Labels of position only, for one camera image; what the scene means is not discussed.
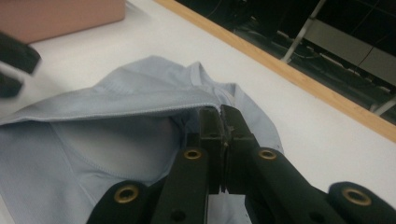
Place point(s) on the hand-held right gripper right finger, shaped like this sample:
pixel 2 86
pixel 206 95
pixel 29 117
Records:
pixel 261 180

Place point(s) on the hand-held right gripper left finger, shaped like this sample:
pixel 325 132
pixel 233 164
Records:
pixel 199 174

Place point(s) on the pink plastic basin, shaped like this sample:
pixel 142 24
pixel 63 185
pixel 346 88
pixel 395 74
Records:
pixel 62 18

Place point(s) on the light blue garment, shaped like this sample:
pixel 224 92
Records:
pixel 93 130

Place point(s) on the white table board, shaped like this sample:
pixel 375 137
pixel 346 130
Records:
pixel 311 149

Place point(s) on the white metal stand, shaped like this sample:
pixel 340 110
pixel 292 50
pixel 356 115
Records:
pixel 342 43

